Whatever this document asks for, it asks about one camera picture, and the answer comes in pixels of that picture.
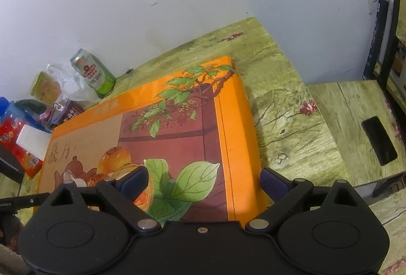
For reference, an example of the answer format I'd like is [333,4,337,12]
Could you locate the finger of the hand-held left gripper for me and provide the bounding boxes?
[0,192,51,209]

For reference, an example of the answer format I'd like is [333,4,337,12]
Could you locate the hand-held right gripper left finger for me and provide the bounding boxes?
[49,166,162,234]

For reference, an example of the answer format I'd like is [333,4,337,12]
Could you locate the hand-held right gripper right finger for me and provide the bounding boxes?
[246,168,362,234]

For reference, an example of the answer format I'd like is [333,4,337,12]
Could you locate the orange illustrated box lid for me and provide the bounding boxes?
[33,55,268,222]

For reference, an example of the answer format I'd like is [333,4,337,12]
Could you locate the black container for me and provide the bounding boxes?
[0,145,26,183]

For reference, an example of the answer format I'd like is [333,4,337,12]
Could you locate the red snack bag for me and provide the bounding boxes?
[0,118,44,180]

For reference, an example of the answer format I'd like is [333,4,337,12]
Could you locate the purple-lidded food can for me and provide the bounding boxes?
[51,99,86,126]

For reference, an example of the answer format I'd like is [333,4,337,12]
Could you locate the blue-capped water bottle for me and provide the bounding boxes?
[0,96,53,134]

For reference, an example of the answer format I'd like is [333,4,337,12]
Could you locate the low wood-grain side table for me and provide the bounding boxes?
[306,80,406,190]

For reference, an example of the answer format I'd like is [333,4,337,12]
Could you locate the black phone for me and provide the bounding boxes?
[362,116,398,167]

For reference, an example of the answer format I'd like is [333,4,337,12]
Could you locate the green and white beer can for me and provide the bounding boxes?
[70,48,116,99]

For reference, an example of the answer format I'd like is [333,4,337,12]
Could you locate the white plastic bag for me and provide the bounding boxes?
[46,63,101,110]

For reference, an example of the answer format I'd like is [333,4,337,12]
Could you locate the green-edged brown food packet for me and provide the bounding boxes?
[30,71,62,105]

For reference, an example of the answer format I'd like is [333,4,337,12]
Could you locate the black pole with label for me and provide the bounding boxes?
[363,0,391,80]

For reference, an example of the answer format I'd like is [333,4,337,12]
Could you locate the black metal frame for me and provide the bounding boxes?
[373,0,406,104]

